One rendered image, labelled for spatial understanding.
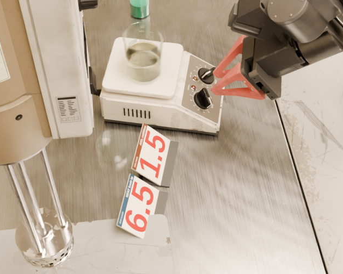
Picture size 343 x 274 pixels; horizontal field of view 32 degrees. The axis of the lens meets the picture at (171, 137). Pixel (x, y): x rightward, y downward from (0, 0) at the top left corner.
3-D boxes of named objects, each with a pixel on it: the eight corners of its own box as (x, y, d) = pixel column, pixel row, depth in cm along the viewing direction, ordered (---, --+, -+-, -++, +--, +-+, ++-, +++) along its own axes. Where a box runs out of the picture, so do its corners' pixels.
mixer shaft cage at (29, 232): (74, 217, 75) (43, 87, 55) (76, 267, 71) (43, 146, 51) (20, 223, 75) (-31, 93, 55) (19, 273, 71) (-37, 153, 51)
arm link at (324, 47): (285, 51, 79) (333, 31, 75) (281, 17, 81) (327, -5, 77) (310, 73, 83) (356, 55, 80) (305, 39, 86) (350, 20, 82)
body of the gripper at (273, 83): (244, 76, 81) (292, 56, 77) (249, 26, 88) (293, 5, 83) (269, 103, 85) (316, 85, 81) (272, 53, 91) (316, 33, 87)
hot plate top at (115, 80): (184, 47, 102) (184, 43, 101) (174, 100, 95) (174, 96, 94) (115, 39, 103) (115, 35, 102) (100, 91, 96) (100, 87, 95)
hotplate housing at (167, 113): (225, 81, 108) (229, 50, 102) (218, 138, 101) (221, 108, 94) (105, 67, 110) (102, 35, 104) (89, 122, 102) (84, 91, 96)
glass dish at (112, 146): (135, 155, 98) (134, 147, 96) (105, 169, 96) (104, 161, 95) (119, 132, 101) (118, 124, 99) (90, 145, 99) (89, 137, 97)
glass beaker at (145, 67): (120, 84, 96) (117, 47, 89) (129, 56, 100) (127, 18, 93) (163, 91, 96) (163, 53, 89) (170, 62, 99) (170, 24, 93)
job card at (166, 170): (178, 143, 100) (179, 128, 96) (169, 187, 94) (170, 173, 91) (143, 137, 100) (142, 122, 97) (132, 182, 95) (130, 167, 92)
